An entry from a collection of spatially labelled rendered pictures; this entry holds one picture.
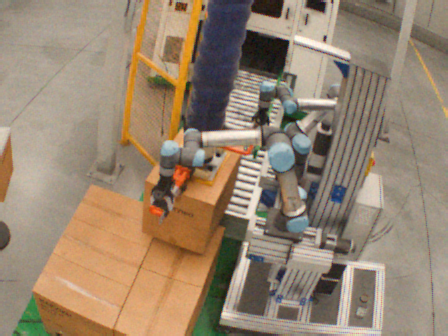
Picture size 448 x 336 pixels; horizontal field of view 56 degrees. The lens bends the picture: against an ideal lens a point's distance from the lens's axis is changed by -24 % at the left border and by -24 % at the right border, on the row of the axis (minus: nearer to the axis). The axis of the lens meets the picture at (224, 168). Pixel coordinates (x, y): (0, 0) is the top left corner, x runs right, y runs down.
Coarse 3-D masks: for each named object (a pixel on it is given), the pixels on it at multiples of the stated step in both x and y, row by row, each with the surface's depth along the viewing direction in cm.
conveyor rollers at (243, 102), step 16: (240, 80) 524; (256, 80) 530; (272, 80) 535; (240, 96) 494; (256, 96) 500; (240, 112) 472; (272, 112) 483; (240, 128) 450; (256, 160) 419; (240, 176) 399; (256, 176) 405; (240, 192) 384; (240, 208) 370
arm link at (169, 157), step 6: (162, 144) 240; (168, 144) 240; (174, 144) 240; (162, 150) 240; (168, 150) 238; (174, 150) 238; (162, 156) 241; (168, 156) 239; (174, 156) 240; (162, 162) 242; (168, 162) 241; (174, 162) 242; (168, 168) 243
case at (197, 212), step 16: (240, 160) 337; (192, 176) 304; (224, 176) 309; (144, 192) 299; (192, 192) 293; (208, 192) 296; (224, 192) 313; (144, 208) 305; (176, 208) 297; (192, 208) 294; (208, 208) 291; (224, 208) 338; (144, 224) 313; (160, 224) 308; (176, 224) 304; (192, 224) 300; (208, 224) 297; (176, 240) 312; (192, 240) 307; (208, 240) 312
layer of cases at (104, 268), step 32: (96, 192) 357; (96, 224) 331; (128, 224) 338; (64, 256) 299; (96, 256) 307; (128, 256) 315; (160, 256) 321; (192, 256) 327; (64, 288) 277; (96, 288) 285; (128, 288) 292; (160, 288) 298; (192, 288) 304; (64, 320) 276; (96, 320) 264; (128, 320) 270; (160, 320) 276; (192, 320) 303
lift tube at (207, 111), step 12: (228, 60) 265; (192, 96) 286; (204, 96) 278; (216, 96) 277; (228, 96) 285; (192, 108) 286; (204, 108) 282; (216, 108) 282; (192, 120) 289; (204, 120) 287; (216, 120) 289
